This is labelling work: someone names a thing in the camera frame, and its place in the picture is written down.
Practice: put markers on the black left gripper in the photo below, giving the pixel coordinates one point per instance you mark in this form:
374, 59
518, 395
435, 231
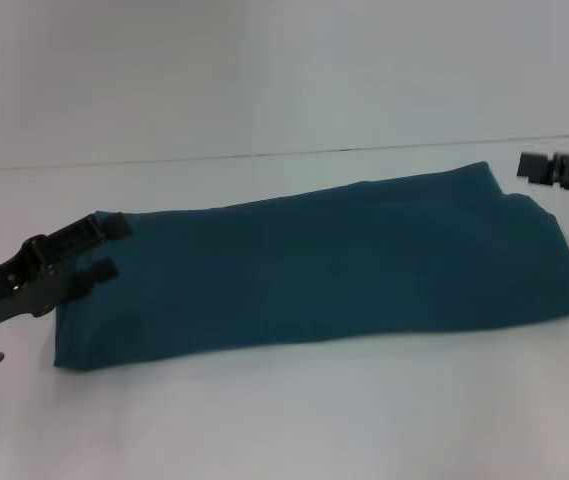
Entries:
4, 295

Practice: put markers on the blue t-shirt with pink print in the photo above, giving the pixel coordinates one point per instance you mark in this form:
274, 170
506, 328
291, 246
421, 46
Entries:
314, 280

